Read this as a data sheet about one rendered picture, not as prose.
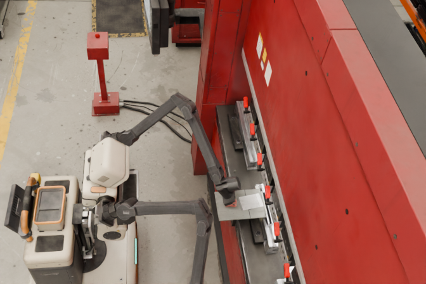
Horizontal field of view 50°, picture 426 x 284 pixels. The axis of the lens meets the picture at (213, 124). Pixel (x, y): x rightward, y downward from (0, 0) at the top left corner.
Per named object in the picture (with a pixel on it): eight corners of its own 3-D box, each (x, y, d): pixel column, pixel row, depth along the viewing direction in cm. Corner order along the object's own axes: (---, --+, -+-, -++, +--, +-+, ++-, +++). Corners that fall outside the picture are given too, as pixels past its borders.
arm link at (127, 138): (182, 85, 235) (176, 89, 225) (198, 106, 235) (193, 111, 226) (123, 133, 251) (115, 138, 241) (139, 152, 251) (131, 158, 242)
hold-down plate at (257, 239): (244, 197, 270) (245, 194, 268) (253, 196, 271) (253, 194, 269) (253, 245, 251) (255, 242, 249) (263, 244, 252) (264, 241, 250)
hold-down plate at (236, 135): (227, 115, 310) (227, 113, 308) (235, 115, 311) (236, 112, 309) (234, 151, 291) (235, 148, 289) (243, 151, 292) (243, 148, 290)
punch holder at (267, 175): (260, 170, 247) (265, 152, 235) (275, 169, 249) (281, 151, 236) (265, 194, 238) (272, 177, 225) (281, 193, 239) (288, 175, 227)
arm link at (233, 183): (215, 169, 242) (211, 175, 234) (235, 164, 238) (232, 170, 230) (222, 189, 244) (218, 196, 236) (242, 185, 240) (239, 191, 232)
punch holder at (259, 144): (253, 141, 260) (258, 122, 247) (267, 140, 261) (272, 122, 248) (258, 162, 250) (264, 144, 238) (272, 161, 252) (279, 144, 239)
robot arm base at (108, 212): (99, 199, 223) (98, 221, 215) (112, 193, 220) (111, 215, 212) (111, 206, 229) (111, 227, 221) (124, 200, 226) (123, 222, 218)
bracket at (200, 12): (174, 16, 332) (174, 7, 326) (206, 16, 336) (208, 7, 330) (179, 52, 307) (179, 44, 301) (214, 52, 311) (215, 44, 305)
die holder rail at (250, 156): (234, 109, 314) (236, 101, 307) (242, 109, 315) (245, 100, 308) (247, 170, 283) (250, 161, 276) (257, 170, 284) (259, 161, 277)
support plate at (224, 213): (214, 192, 257) (214, 191, 256) (259, 189, 261) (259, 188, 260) (219, 221, 246) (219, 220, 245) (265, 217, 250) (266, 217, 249)
